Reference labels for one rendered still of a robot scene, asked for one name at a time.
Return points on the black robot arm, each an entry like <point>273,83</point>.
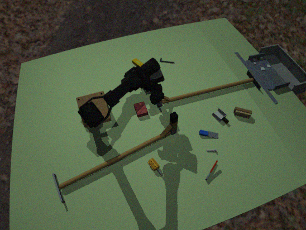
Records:
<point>134,79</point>

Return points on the blue-handled knife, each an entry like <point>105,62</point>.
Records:
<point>209,134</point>

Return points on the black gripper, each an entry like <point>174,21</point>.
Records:
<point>156,93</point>

